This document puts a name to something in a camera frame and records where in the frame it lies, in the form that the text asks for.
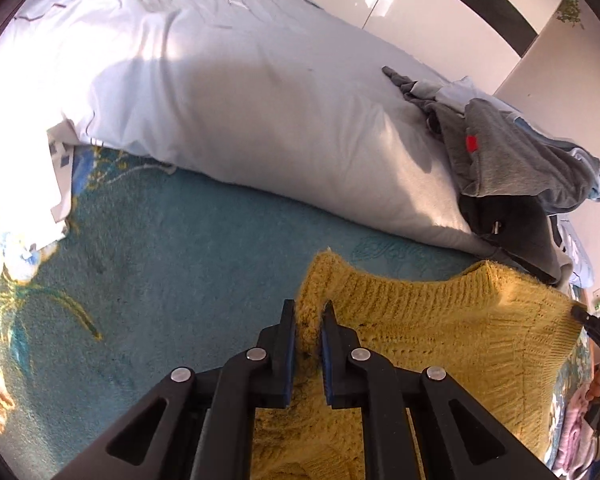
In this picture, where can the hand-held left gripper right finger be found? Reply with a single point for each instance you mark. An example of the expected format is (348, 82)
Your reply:
(326, 360)

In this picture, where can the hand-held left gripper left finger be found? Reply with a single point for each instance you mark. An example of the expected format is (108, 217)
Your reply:
(290, 360)

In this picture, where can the yellow knitted sweater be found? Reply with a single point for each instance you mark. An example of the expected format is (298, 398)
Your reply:
(460, 330)

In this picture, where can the pink cloth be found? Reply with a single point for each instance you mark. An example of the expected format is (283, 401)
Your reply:
(572, 430)

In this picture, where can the white blue printed garment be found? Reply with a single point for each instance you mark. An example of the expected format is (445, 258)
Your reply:
(577, 255)

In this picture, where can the black garment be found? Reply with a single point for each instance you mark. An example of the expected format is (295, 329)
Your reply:
(520, 230)

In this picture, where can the teal floral blanket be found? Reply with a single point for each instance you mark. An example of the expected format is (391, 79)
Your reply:
(180, 280)

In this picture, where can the grey garment with red label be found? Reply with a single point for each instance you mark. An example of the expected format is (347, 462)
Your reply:
(505, 155)

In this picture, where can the white duvet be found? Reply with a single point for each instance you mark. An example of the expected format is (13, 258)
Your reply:
(240, 95)

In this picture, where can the dark grey cloth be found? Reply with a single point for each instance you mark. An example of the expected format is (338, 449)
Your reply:
(405, 82)

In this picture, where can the white blue patterned cloth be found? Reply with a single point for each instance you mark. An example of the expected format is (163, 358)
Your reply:
(60, 180)

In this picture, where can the green leaf decoration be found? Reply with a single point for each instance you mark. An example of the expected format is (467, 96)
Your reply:
(571, 11)

